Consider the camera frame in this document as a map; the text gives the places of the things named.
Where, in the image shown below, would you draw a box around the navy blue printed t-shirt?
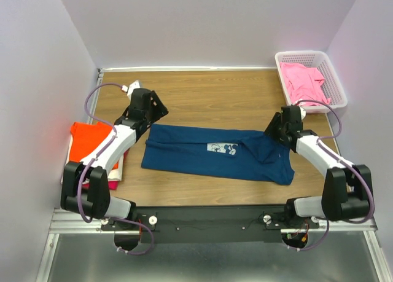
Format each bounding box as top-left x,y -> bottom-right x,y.
141,124 -> 295,186

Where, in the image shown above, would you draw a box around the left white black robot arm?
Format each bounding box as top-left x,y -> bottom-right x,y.
60,86 -> 168,230

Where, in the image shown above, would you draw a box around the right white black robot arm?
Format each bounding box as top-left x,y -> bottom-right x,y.
265,105 -> 375,228

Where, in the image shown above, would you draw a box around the pink t-shirt in basket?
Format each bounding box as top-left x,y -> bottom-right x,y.
279,62 -> 331,104

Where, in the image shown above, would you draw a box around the white plastic laundry basket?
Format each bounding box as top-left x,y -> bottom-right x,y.
274,50 -> 348,114

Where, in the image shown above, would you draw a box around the orange folded t-shirt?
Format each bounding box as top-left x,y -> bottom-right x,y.
68,122 -> 112,162

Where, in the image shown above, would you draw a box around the white folded t-shirt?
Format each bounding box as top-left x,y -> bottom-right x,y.
66,135 -> 126,182

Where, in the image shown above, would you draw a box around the magenta folded t-shirt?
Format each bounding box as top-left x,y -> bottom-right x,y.
82,181 -> 120,190

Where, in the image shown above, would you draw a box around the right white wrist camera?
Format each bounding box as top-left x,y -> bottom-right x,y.
298,106 -> 306,121

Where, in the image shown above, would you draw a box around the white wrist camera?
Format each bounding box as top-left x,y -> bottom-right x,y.
298,106 -> 306,121
121,80 -> 142,99

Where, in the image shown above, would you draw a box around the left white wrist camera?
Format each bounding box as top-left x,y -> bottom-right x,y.
121,80 -> 142,99

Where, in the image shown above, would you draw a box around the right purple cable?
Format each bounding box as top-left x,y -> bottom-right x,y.
287,100 -> 375,251

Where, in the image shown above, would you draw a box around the purple cable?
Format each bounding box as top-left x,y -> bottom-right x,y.
287,100 -> 375,251
76,82 -> 154,256

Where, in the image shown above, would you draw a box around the black mounting base plate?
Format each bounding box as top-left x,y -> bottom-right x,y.
101,204 -> 319,249

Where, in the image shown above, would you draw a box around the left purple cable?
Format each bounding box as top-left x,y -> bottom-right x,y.
76,82 -> 154,256

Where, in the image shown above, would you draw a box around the aluminium extrusion rail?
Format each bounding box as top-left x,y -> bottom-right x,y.
49,209 -> 378,234

